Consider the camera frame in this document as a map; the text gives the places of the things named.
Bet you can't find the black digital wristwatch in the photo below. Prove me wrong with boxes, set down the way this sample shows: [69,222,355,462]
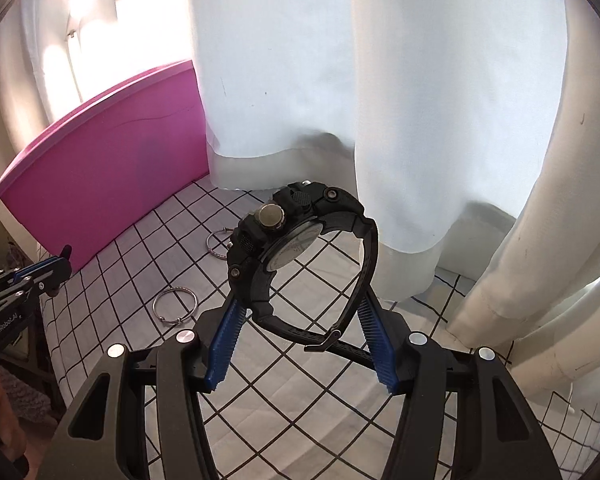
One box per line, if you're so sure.
[226,180,382,354]

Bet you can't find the silver cuff bracelet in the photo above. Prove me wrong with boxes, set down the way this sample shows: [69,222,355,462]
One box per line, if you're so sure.
[151,286,199,328]

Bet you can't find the black grid bedsheet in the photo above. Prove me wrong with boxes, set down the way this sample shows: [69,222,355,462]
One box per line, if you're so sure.
[42,181,600,479]

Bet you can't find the rhinestone bangle bracelet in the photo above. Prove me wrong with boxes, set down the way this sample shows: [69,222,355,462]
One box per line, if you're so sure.
[204,227,236,261]

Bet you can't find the pink plastic bin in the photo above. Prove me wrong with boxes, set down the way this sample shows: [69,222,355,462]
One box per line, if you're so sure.
[0,60,209,270]

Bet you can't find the white curtain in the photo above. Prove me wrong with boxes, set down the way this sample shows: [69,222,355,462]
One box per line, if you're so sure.
[0,0,600,400]

